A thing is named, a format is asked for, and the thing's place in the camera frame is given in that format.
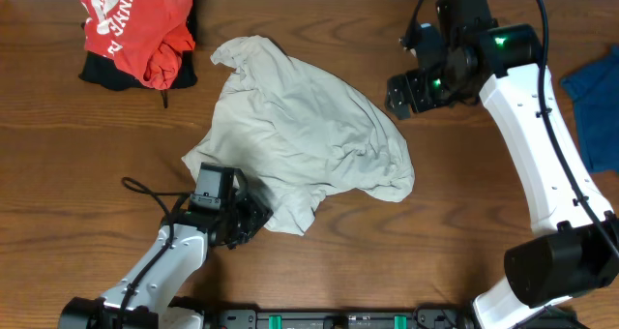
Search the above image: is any beige t-shirt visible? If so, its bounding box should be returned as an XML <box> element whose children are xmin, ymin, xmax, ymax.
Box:
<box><xmin>182</xmin><ymin>36</ymin><xmax>415</xmax><ymax>235</ymax></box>

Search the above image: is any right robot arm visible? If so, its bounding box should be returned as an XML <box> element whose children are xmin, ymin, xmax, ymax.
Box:
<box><xmin>386</xmin><ymin>20</ymin><xmax>618</xmax><ymax>328</ymax></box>

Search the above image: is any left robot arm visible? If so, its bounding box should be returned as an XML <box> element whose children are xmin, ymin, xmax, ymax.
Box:
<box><xmin>57</xmin><ymin>190</ymin><xmax>273</xmax><ymax>329</ymax></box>

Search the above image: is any blue t-shirt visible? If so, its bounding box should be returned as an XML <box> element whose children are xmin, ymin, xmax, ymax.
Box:
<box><xmin>560</xmin><ymin>45</ymin><xmax>618</xmax><ymax>173</ymax></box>

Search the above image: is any black folded garment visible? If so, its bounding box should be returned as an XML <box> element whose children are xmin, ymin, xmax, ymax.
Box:
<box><xmin>79</xmin><ymin>0</ymin><xmax>197</xmax><ymax>103</ymax></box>

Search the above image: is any red printed t-shirt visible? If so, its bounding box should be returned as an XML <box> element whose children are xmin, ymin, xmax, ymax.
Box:
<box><xmin>80</xmin><ymin>0</ymin><xmax>195</xmax><ymax>90</ymax></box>

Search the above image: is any right black cable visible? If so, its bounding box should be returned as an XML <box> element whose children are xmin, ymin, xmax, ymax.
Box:
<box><xmin>398</xmin><ymin>0</ymin><xmax>619</xmax><ymax>262</ymax></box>

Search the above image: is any black cable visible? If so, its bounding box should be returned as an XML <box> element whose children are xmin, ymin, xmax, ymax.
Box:
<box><xmin>115</xmin><ymin>176</ymin><xmax>194</xmax><ymax>329</ymax></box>
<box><xmin>398</xmin><ymin>0</ymin><xmax>619</xmax><ymax>262</ymax></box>

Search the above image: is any left black cable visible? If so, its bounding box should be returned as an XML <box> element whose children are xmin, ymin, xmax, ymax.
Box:
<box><xmin>115</xmin><ymin>176</ymin><xmax>194</xmax><ymax>329</ymax></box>

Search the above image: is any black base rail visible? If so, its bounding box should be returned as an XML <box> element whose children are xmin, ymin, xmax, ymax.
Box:
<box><xmin>204</xmin><ymin>305</ymin><xmax>477</xmax><ymax>329</ymax></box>

